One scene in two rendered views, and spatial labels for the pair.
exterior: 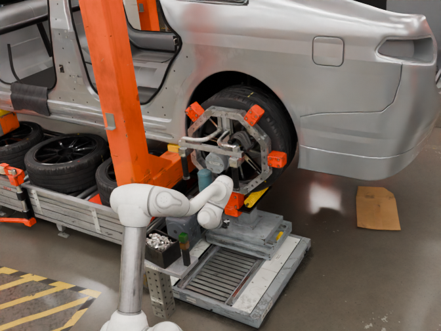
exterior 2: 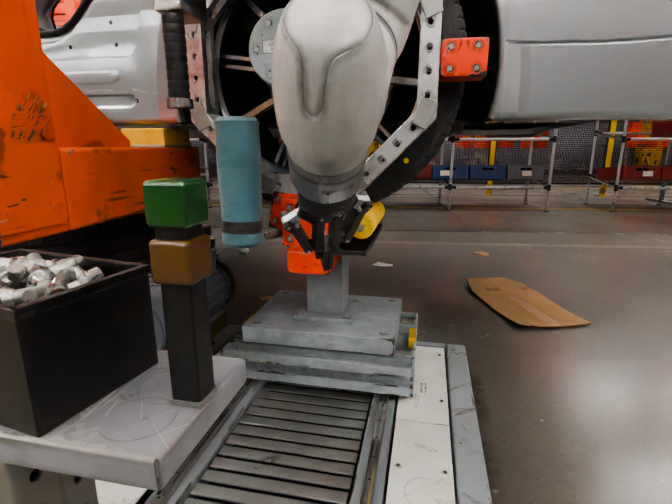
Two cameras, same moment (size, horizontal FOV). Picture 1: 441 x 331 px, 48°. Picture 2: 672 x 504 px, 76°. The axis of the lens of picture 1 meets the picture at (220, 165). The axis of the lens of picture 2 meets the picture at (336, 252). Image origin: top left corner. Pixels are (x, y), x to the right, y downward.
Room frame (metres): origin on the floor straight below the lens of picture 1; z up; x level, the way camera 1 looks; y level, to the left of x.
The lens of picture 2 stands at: (1.76, 0.23, 0.69)
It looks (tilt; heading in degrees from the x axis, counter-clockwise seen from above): 14 degrees down; 339
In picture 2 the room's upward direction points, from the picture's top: straight up
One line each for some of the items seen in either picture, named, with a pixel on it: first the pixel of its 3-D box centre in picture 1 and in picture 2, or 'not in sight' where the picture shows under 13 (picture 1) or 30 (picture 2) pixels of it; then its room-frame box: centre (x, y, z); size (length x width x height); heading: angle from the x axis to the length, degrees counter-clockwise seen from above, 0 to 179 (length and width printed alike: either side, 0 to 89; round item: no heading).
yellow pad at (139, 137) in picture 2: (180, 145); (156, 137); (3.13, 0.26, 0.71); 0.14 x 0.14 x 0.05; 57
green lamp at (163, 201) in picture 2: (183, 237); (176, 202); (2.15, 0.23, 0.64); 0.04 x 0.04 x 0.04; 57
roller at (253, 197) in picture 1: (256, 194); (368, 217); (2.72, -0.22, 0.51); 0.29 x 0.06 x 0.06; 147
